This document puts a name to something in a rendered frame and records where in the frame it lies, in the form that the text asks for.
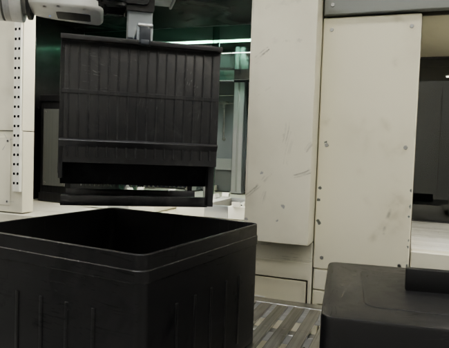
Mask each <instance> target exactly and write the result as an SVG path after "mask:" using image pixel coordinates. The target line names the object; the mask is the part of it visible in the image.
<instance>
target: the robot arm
mask: <svg viewBox="0 0 449 348"><path fill-rule="evenodd" d="M127 10H128V11H136V12H149V13H153V12H154V10H155V0H103V1H101V0H0V21H12V22H20V23H25V22H26V18H28V20H33V19H34V16H38V17H44V18H48V19H55V20H60V21H69V22H75V23H85V24H90V25H96V26H99V25H101V24H102V23H103V20H104V16H106V15H110V16H116V17H127Z"/></svg>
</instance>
